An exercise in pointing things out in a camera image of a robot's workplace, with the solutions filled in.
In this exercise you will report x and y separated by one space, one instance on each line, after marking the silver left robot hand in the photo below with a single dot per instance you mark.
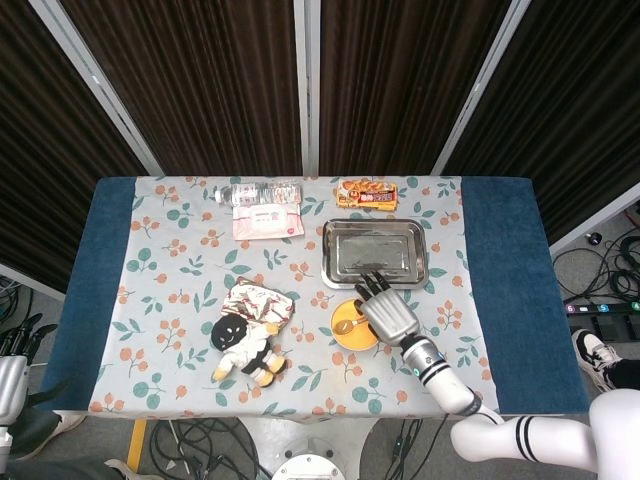
11 390

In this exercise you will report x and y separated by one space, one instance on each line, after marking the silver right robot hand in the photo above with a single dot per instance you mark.
390 317

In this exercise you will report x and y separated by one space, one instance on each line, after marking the clear plastic spoon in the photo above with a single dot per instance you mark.
343 327

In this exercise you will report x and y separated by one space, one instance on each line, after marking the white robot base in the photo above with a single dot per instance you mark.
310 467

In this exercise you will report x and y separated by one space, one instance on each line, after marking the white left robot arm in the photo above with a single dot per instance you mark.
4 445

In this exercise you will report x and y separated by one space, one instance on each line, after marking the cream round bowl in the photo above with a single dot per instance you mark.
340 345

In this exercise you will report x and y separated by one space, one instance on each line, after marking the dark shoe white sole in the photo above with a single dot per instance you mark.
35 435

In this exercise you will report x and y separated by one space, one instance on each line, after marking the rectangular steel tray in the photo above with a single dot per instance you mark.
375 250

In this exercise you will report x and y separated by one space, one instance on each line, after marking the person dark trouser leg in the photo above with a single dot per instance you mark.
50 470
625 372

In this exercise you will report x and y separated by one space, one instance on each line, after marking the blue table cover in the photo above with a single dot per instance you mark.
505 280

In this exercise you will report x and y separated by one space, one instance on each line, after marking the orange curry box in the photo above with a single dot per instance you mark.
367 196

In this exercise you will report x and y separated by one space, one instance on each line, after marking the silver foil snack bag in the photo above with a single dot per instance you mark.
255 302

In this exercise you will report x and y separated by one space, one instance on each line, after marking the yellow floor tape strip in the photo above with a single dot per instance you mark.
137 440

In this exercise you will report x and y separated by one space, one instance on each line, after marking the black plush doll white robe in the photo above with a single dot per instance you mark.
250 352

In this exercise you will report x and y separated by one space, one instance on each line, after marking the pink wet wipes pack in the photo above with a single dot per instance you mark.
267 222

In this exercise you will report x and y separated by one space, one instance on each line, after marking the clear plastic water bottle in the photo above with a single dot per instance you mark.
260 193

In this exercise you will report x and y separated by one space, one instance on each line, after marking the black and white sneaker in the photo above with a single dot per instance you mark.
595 355

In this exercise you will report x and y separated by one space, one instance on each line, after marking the floral print tablecloth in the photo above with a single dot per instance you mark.
175 260

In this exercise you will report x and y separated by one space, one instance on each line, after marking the black power strip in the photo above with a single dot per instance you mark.
600 308

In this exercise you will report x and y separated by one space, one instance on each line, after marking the black caster wheel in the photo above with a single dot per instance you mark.
595 238

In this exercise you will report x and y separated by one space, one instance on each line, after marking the dark corrugated partition panel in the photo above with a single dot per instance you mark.
45 150
200 75
400 75
575 100

